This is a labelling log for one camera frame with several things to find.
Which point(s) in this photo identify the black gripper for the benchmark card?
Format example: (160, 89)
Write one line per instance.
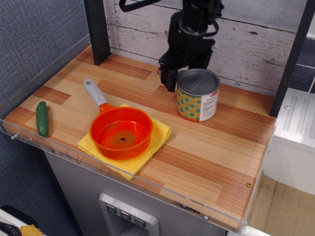
(193, 51)

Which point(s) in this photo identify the patterned tin can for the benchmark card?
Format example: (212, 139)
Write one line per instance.
(197, 94)

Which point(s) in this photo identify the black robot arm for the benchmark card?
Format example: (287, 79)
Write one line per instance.
(199, 17)

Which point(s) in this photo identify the yellow cloth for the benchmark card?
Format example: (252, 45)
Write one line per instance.
(127, 168)

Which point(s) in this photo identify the clear acrylic table guard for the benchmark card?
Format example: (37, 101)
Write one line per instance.
(210, 168)

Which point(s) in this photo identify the white toy sink unit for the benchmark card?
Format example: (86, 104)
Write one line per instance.
(290, 158)

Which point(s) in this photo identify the green cucumber toy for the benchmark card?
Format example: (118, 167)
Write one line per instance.
(42, 120)

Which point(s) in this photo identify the grey toy fridge cabinet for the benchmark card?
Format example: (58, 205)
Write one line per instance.
(82, 184)

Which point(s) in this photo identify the silver dispenser panel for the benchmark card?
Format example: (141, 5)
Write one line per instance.
(123, 219)

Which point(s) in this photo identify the yellow tape piece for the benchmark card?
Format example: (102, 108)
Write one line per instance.
(30, 230)

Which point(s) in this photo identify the orange pot with grey handle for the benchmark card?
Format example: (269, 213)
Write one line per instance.
(118, 132)

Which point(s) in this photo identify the black left post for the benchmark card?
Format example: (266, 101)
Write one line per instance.
(98, 30)

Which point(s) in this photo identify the black post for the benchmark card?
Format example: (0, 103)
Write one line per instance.
(293, 56)
(98, 30)

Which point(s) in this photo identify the black right post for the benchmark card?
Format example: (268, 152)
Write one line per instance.
(293, 56)

